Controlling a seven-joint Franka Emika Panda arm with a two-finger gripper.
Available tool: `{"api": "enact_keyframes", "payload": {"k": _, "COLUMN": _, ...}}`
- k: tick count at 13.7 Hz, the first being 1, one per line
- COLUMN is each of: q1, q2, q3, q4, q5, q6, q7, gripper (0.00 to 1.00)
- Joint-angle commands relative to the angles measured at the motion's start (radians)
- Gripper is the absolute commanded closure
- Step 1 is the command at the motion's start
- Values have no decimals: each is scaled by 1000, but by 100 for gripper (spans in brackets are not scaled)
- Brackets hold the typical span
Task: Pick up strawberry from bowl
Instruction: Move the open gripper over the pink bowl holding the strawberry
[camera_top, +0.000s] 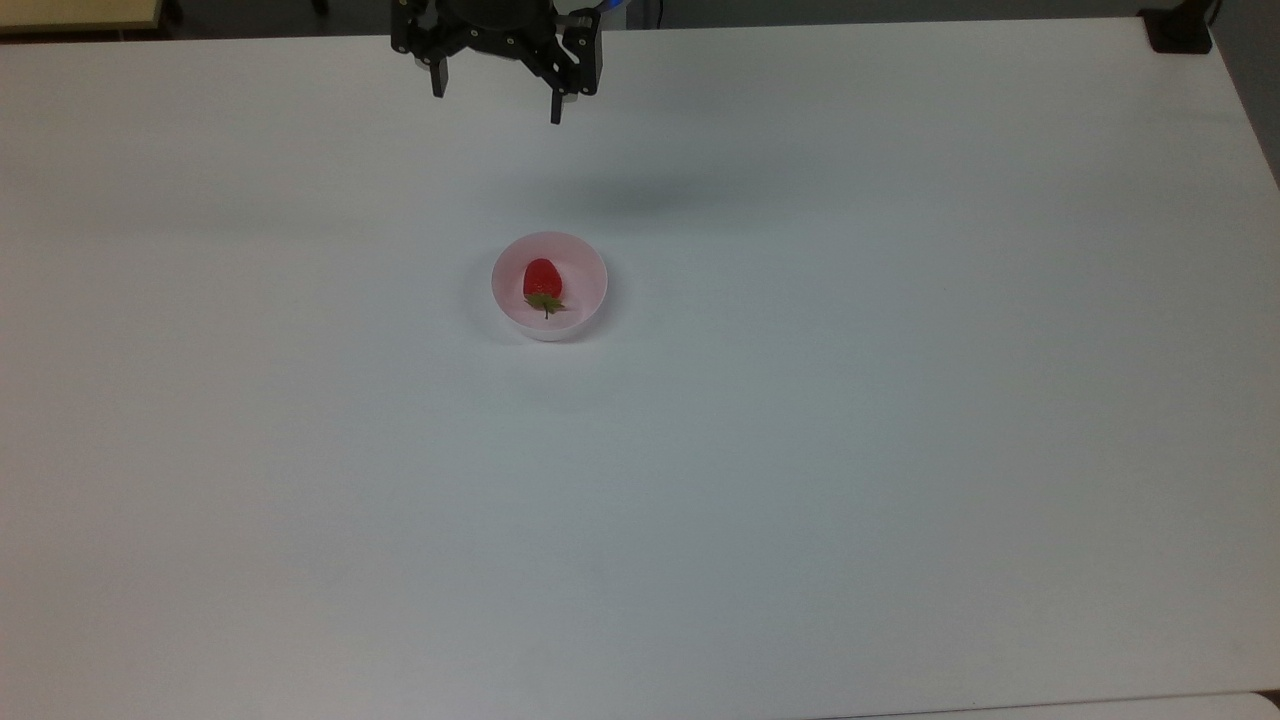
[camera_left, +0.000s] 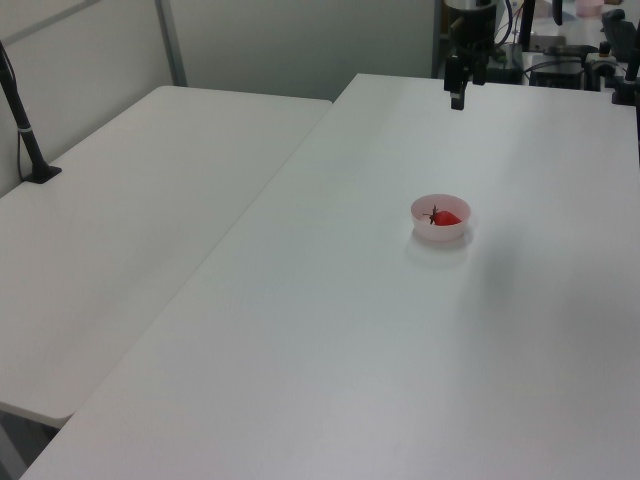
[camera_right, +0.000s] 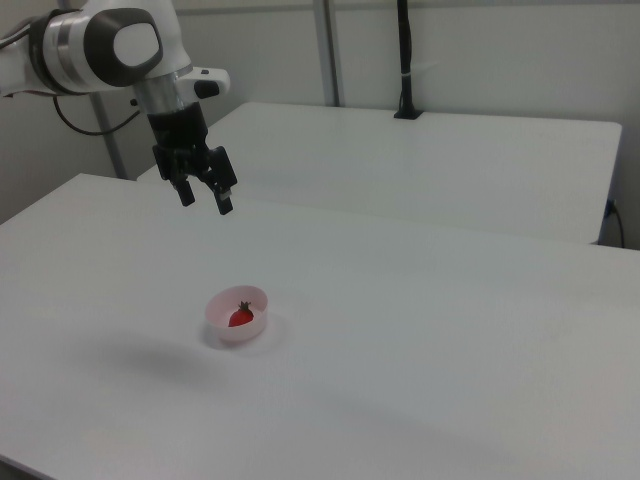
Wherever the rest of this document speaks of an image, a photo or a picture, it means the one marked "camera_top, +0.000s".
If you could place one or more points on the pink plastic bowl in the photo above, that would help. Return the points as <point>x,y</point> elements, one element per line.
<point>580,280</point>

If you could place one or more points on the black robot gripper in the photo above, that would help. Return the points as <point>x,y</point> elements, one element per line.
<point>500,35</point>

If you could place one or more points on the black stand base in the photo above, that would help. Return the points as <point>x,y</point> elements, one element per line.
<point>1178,32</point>

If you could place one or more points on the red toy strawberry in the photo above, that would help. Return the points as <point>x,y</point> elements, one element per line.
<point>542,278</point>

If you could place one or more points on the beige wooden table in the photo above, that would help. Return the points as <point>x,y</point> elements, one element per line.
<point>70,12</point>

